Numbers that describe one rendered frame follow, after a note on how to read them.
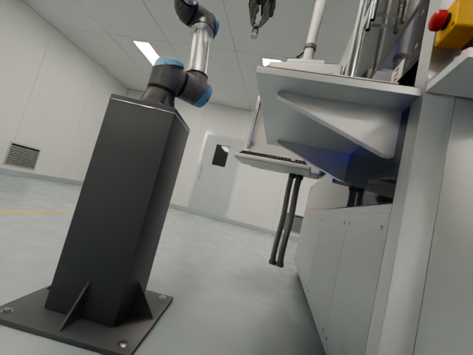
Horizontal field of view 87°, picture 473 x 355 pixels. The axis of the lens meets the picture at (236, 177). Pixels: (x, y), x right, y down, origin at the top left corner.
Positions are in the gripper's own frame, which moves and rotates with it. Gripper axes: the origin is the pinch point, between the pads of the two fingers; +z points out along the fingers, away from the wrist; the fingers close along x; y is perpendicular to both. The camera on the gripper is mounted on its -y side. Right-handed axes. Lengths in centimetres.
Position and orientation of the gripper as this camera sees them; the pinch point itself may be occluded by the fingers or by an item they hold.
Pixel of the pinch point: (257, 25)
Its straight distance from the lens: 103.3
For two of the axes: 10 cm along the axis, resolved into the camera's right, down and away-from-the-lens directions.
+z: -2.4, 9.7, -1.0
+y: -1.7, -1.5, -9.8
